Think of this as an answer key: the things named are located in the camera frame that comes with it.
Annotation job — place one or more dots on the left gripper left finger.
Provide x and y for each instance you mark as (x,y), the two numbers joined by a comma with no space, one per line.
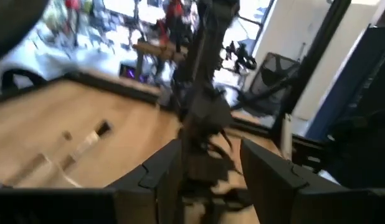
(161,186)

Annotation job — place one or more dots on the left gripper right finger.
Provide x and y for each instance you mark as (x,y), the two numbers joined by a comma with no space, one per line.
(270,186)

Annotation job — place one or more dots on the round-head black makeup brush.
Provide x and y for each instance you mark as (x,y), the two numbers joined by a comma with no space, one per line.
(86,141)

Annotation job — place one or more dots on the clear acrylic brush organizer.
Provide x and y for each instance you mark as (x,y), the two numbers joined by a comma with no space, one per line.
(40,169)

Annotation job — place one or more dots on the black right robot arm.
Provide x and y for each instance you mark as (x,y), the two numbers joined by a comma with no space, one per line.
(208,56)

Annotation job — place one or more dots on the black mesh chair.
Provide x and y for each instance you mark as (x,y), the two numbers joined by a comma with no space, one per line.
(273,77)

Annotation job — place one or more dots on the wooden background table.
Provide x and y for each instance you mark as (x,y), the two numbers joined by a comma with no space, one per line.
(161,51)

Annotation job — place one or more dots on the blue panel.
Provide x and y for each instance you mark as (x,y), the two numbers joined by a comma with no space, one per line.
(345,87)

